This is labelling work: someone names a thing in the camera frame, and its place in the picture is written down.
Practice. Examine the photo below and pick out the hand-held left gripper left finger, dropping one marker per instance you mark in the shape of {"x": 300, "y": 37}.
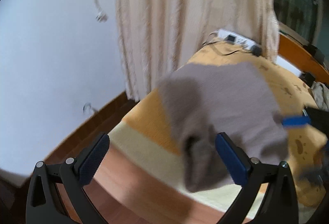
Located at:
{"x": 93, "y": 159}

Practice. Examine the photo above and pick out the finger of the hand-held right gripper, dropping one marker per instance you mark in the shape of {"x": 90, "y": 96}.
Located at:
{"x": 295, "y": 121}
{"x": 312, "y": 175}

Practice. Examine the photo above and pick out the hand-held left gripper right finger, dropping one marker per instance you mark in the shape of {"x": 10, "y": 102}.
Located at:
{"x": 231, "y": 159}

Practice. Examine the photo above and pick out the mauve knit sweater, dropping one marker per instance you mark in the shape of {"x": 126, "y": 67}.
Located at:
{"x": 226, "y": 100}

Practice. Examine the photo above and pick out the light grey ribbed sweater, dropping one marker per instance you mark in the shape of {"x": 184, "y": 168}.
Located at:
{"x": 321, "y": 94}

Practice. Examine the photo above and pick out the small black device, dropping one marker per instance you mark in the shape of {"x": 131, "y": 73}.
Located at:
{"x": 307, "y": 78}

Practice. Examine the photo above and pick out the cream mattress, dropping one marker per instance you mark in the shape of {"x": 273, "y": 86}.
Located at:
{"x": 144, "y": 144}

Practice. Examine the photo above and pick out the yellow spotted blanket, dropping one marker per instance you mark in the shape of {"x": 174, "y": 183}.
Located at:
{"x": 144, "y": 121}

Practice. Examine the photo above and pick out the orange wooden headboard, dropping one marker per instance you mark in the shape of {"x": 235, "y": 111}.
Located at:
{"x": 295, "y": 56}

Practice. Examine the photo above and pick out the dark grey box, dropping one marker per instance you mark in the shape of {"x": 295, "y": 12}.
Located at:
{"x": 317, "y": 52}

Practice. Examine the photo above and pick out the white power strip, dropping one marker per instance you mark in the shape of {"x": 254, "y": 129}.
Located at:
{"x": 241, "y": 40}

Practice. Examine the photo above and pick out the dark glass window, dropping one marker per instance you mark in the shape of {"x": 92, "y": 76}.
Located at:
{"x": 293, "y": 0}

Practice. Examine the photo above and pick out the beige pleated curtain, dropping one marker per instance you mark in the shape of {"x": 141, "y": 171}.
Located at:
{"x": 180, "y": 8}

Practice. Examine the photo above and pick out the light wooden bed frame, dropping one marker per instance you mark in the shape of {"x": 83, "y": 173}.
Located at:
{"x": 133, "y": 183}

